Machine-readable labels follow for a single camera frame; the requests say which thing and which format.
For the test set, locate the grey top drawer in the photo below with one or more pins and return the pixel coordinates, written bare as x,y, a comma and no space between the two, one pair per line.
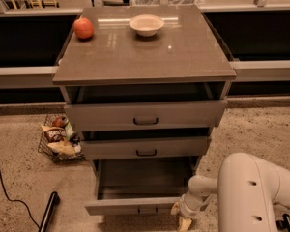
145,107

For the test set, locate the grey middle drawer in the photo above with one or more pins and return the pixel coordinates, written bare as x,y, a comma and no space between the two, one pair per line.
142,144

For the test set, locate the white bowl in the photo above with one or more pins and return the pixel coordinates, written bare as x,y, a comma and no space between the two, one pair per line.
146,25

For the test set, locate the black right base leg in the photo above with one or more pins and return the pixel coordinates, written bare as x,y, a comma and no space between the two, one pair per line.
284,224

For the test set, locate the black wire basket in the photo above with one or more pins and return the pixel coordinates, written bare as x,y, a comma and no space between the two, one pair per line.
71,136

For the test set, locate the grey drawer cabinet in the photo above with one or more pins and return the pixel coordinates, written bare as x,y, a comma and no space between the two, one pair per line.
184,50

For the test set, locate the red can in basket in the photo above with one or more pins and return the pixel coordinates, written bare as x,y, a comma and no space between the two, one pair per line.
60,122

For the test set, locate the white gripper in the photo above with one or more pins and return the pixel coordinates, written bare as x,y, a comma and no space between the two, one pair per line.
186,209

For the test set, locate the red apple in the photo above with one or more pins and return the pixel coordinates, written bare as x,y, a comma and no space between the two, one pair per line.
83,28

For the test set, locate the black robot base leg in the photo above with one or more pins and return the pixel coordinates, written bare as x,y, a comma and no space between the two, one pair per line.
52,203

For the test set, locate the brown snack bag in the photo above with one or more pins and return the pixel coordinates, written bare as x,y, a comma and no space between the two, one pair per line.
53,134

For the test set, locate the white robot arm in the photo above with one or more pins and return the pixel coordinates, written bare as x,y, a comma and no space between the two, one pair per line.
247,189

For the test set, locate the grey drawer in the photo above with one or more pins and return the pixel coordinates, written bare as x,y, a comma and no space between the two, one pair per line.
145,107
142,144
140,186

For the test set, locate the grey bottom drawer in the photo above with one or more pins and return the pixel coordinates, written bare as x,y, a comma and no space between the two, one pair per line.
140,186

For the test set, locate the yellow chip bag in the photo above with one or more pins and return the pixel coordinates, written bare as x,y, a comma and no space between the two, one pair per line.
62,148

